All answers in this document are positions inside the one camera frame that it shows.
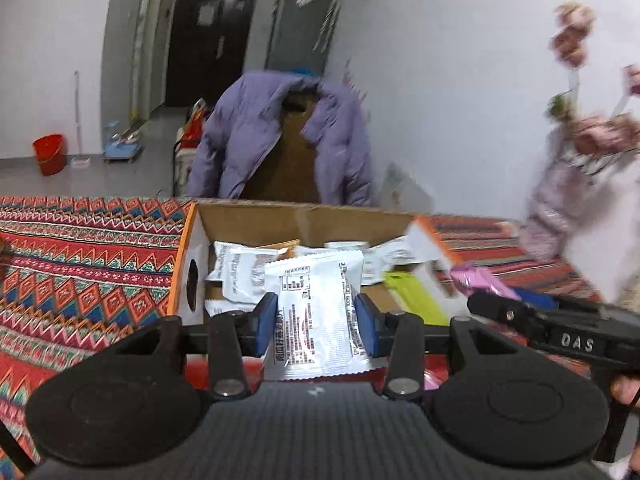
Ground purple puffer jacket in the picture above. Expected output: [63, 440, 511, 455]
[186, 70, 372, 207]

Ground brown chair back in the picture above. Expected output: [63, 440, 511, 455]
[240, 92, 319, 203]

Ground pink ceramic vase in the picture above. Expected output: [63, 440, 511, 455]
[518, 125, 639, 262]

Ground pink snack packet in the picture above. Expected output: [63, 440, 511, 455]
[449, 263, 521, 300]

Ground white snack packet upper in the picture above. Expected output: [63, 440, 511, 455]
[205, 242, 292, 304]

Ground red plastic bucket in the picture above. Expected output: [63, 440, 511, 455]
[32, 133, 66, 177]

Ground dried pink flowers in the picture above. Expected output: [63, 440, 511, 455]
[548, 1, 639, 160]

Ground dark entrance door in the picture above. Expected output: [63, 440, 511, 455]
[165, 0, 256, 107]

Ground white printed snack packet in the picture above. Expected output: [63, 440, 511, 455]
[264, 250, 378, 382]

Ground grey cabinet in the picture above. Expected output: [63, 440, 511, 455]
[265, 0, 341, 76]

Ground lime green snack packet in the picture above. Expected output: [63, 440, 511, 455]
[384, 271, 449, 326]

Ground red cardboard box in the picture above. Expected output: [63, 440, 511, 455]
[168, 202, 469, 380]

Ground patterned red tablecloth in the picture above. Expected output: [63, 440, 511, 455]
[1, 196, 598, 458]

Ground right hand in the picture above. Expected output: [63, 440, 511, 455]
[593, 375, 639, 479]

